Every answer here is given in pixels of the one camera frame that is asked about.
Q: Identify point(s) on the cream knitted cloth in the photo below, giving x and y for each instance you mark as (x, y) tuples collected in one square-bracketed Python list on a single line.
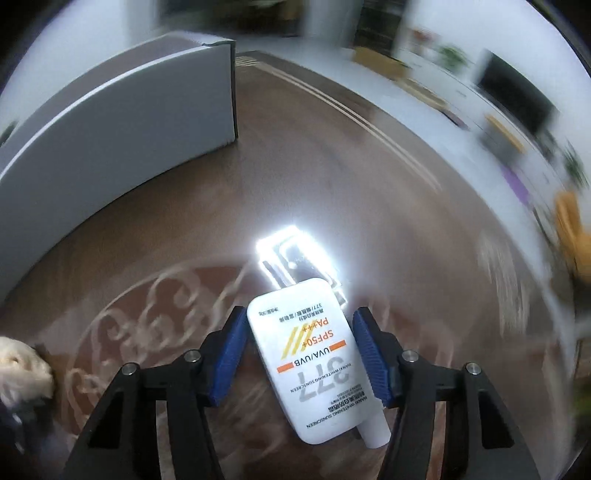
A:
[(23, 369)]

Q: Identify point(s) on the white sunscreen bottle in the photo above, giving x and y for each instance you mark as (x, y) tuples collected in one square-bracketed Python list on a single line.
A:
[(304, 360)]

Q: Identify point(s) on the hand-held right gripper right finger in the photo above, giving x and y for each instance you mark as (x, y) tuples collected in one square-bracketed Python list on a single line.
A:
[(371, 350)]

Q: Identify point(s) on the black fluffy scrunchie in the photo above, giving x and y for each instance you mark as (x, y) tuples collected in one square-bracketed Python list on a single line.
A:
[(23, 429)]

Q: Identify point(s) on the black flat television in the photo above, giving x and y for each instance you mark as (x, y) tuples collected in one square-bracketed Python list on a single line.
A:
[(517, 92)]

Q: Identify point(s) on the large grey cardboard box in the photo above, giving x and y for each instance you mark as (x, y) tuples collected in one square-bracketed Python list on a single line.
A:
[(115, 138)]

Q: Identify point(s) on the yellow lounge chair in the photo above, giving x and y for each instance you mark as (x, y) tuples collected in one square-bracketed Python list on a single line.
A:
[(575, 235)]

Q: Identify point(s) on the brown patterned glass-topped desktop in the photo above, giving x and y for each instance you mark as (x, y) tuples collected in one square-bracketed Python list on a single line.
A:
[(369, 207)]

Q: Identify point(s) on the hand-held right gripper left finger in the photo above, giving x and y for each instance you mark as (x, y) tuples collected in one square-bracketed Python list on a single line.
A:
[(231, 357)]

